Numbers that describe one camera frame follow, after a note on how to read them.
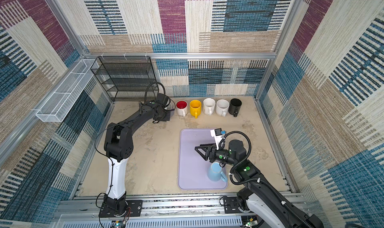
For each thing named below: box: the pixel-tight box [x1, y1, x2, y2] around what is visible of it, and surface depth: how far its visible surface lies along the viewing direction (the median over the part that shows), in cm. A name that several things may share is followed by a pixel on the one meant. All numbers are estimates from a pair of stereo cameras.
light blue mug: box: [207, 162, 228, 183], surface depth 77 cm
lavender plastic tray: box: [177, 128, 228, 190], surface depth 84 cm
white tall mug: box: [203, 97, 216, 116], surface depth 107 cm
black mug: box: [228, 98, 242, 118], surface depth 107 cm
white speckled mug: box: [215, 99, 230, 117], surface depth 107 cm
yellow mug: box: [189, 99, 202, 119], surface depth 105 cm
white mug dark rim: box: [175, 100, 188, 117], surface depth 107 cm
